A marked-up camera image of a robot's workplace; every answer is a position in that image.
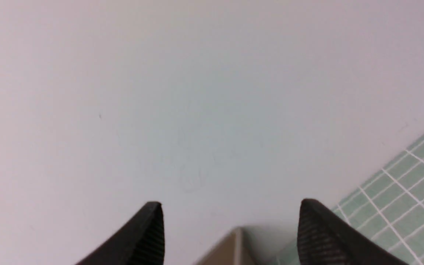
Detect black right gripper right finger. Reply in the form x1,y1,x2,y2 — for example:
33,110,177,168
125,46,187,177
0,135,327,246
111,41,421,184
297,198,406,265

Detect green checkered tablecloth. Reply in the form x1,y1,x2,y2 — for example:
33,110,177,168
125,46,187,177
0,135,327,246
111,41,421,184
267,116,424,265

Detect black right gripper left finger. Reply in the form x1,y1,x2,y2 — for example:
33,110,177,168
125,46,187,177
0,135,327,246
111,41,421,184
78,201,165,265

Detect brown plastic bin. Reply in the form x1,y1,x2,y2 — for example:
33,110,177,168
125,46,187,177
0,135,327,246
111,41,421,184
195,227,257,265

